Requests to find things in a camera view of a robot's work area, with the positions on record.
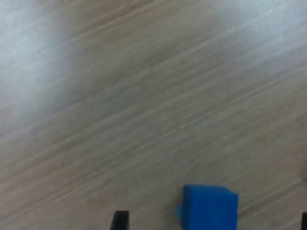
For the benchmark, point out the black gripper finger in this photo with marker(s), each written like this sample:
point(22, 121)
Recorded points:
point(304, 221)
point(120, 221)

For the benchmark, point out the blue cube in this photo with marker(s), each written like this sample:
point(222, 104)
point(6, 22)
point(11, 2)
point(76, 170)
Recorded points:
point(208, 208)

